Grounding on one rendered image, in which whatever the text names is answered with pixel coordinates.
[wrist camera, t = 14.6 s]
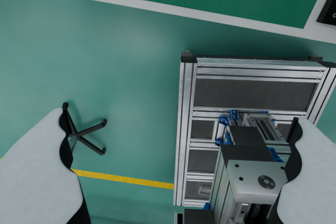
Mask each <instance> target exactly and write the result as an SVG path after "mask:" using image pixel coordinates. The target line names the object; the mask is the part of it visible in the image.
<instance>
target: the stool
mask: <svg viewBox="0 0 336 224"><path fill-rule="evenodd" d="M68 106H69V104H68V103H67V102H64V103H63V105H62V108H66V112H67V115H68V119H69V123H70V127H71V131H72V133H70V134H69V137H71V139H70V140H69V146H70V149H71V153H73V149H74V147H75V144H76V142H77V140H79V141H80V142H82V143H83V144H84V145H86V146H87V147H89V148H90V149H92V150H93V151H95V152H96V153H98V154H99V155H101V156H102V155H104V154H105V152H106V148H103V149H102V150H101V149H99V148H98V147H96V146H95V145H93V144H92V143H91V142H89V141H88V140H86V139H85V138H83V137H82V136H84V135H86V134H89V133H91V132H94V131H96V130H99V129H101V128H104V127H105V126H106V123H107V120H106V119H103V121H102V123H100V124H97V125H95V126H92V127H90V128H87V129H85V130H82V131H80V132H77V130H76V127H75V125H74V123H73V121H72V119H71V116H70V114H69V112H68V110H67V108H68Z"/></svg>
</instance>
